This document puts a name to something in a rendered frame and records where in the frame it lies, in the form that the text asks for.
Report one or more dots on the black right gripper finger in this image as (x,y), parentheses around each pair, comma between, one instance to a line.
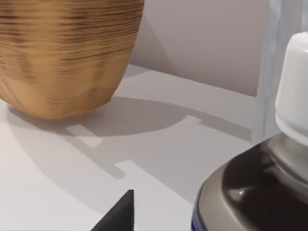
(124,214)

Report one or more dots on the dark bottle with white cap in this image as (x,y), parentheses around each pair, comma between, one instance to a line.
(264,183)

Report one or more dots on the woven brown basket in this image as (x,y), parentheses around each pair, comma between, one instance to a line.
(62,55)

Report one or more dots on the pale grey upright post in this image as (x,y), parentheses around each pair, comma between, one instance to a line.
(267,72)

